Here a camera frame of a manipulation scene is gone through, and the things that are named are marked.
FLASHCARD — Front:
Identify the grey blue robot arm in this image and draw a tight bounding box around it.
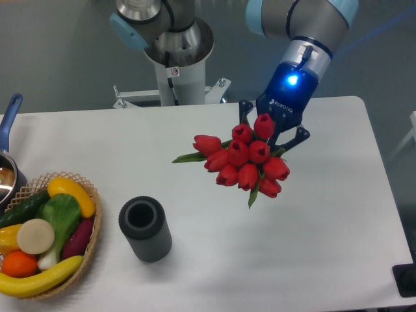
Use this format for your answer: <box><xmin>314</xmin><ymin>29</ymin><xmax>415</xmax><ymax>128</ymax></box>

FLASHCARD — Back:
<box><xmin>109</xmin><ymin>1</ymin><xmax>359</xmax><ymax>152</ymax></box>

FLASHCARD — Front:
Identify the white frame at right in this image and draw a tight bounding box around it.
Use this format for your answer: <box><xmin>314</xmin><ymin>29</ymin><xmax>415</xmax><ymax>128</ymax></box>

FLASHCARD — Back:
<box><xmin>387</xmin><ymin>111</ymin><xmax>415</xmax><ymax>165</ymax></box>

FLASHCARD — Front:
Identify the dark grey ribbed vase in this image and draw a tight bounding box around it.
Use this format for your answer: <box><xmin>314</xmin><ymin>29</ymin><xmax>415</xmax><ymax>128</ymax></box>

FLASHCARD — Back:
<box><xmin>118</xmin><ymin>196</ymin><xmax>172</xmax><ymax>263</ymax></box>

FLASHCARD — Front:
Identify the yellow squash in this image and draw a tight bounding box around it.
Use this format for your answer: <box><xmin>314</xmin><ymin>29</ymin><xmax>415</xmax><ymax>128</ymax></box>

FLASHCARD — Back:
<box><xmin>47</xmin><ymin>176</ymin><xmax>96</xmax><ymax>218</ymax></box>

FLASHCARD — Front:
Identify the orange fruit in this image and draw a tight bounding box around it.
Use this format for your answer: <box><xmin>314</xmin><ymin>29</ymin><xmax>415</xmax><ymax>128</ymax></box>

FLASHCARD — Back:
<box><xmin>1</xmin><ymin>250</ymin><xmax>38</xmax><ymax>278</ymax></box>

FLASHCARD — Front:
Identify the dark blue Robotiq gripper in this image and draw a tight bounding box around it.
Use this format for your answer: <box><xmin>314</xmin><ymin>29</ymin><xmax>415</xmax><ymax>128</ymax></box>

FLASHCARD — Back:
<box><xmin>239</xmin><ymin>62</ymin><xmax>318</xmax><ymax>152</ymax></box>

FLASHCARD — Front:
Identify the woven wicker basket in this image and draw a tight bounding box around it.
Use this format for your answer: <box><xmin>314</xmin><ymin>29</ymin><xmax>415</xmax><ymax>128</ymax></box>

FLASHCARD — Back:
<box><xmin>6</xmin><ymin>172</ymin><xmax>102</xmax><ymax>300</ymax></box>

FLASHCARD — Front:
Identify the dark green cucumber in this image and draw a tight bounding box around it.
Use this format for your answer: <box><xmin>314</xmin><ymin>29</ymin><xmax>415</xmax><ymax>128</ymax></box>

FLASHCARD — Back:
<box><xmin>1</xmin><ymin>190</ymin><xmax>50</xmax><ymax>228</ymax></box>

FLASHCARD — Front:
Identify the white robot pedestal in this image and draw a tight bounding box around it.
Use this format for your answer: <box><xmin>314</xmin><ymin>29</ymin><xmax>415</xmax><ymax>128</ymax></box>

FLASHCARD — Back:
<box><xmin>113</xmin><ymin>17</ymin><xmax>231</xmax><ymax>109</ymax></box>

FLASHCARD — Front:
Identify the beige round disc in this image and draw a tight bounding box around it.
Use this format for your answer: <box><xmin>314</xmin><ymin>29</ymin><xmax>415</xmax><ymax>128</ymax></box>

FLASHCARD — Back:
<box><xmin>16</xmin><ymin>218</ymin><xmax>55</xmax><ymax>255</ymax></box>

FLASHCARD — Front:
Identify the blue handled saucepan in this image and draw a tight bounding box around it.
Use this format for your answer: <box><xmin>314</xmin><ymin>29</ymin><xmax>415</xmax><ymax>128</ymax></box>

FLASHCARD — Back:
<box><xmin>1</xmin><ymin>94</ymin><xmax>27</xmax><ymax>215</ymax></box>

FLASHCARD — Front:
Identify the yellow bell pepper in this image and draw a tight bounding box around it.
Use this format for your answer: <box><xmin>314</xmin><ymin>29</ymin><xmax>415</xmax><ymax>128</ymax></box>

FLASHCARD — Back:
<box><xmin>0</xmin><ymin>224</ymin><xmax>22</xmax><ymax>255</ymax></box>

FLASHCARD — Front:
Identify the black device at edge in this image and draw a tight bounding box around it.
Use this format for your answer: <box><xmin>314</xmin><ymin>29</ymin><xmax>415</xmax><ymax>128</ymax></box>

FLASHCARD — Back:
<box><xmin>392</xmin><ymin>264</ymin><xmax>415</xmax><ymax>298</ymax></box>

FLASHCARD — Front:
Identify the yellow banana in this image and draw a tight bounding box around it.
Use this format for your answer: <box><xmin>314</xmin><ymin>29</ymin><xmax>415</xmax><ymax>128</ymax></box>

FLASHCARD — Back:
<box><xmin>1</xmin><ymin>255</ymin><xmax>83</xmax><ymax>298</ymax></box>

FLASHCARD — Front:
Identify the green bok choy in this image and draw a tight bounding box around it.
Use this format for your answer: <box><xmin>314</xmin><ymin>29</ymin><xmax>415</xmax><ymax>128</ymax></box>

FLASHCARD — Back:
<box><xmin>36</xmin><ymin>194</ymin><xmax>81</xmax><ymax>271</ymax></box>

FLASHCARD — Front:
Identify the red tulip bouquet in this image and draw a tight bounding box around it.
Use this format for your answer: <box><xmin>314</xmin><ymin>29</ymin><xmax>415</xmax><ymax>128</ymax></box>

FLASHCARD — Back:
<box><xmin>172</xmin><ymin>113</ymin><xmax>290</xmax><ymax>206</ymax></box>

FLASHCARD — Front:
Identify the purple sweet potato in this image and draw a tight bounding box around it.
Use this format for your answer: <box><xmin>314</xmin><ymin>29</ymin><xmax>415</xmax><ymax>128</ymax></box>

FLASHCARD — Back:
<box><xmin>62</xmin><ymin>218</ymin><xmax>94</xmax><ymax>259</ymax></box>

